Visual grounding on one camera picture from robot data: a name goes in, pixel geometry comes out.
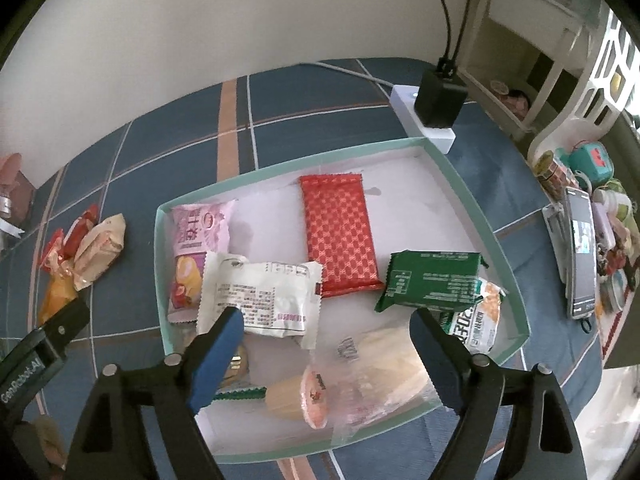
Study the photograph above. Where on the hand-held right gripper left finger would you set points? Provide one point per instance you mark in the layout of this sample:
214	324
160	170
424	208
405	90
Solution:
220	355

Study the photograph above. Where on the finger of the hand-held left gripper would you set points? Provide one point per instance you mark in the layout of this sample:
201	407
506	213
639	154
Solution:
62	330

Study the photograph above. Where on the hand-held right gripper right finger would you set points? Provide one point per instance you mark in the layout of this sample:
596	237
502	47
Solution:
437	370

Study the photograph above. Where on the white printed snack packet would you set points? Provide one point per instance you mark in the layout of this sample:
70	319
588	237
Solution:
270	295

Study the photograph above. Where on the pink swiss roll packet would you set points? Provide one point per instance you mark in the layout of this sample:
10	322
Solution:
195	240

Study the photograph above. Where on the white box with teal rim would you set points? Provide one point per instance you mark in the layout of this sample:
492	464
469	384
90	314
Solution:
425	200

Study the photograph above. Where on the red patterned snack packet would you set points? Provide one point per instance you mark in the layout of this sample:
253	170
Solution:
340	230

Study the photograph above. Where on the person's left hand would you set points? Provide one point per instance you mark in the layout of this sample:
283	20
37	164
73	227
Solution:
50	442

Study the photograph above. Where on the small brown snack packet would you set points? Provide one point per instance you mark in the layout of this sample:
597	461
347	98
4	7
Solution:
239	365

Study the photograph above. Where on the orange bread packet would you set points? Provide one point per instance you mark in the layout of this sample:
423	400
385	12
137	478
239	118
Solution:
55	295

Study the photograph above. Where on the green edged snack packet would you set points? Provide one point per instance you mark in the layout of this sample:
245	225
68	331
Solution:
245	393

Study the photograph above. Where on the white orange snack packet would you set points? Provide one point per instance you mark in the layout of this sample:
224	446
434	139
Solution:
480	320

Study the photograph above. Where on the clear bread packet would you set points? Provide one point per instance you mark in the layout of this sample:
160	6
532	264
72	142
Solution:
360	375

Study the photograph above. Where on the red picture snack packet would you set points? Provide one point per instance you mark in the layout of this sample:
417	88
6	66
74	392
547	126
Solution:
52	250

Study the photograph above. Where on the beige snack packet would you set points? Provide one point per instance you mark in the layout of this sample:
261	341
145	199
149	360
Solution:
100	250

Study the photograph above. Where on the dark red snack packet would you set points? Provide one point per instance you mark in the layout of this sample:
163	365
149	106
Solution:
80	230

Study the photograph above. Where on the dark brown box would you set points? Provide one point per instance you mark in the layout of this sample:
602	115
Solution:
20	200

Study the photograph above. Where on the smartphone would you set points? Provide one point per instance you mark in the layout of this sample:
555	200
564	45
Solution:
582	255

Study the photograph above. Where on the patterned tin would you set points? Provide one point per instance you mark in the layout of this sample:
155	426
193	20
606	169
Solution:
552	175

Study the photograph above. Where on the white power strip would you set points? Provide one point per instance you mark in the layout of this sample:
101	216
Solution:
440	139

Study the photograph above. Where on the teal toy box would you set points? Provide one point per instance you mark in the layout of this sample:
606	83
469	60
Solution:
592	162

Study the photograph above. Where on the black charger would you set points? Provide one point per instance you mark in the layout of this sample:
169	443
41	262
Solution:
440	100

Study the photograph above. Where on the pink round case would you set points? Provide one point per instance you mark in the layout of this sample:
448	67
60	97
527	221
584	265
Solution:
519	104

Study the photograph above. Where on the white shelf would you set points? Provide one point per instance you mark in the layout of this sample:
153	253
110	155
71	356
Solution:
520	15

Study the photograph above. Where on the white lattice frame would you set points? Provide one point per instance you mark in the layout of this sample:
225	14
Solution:
600	60

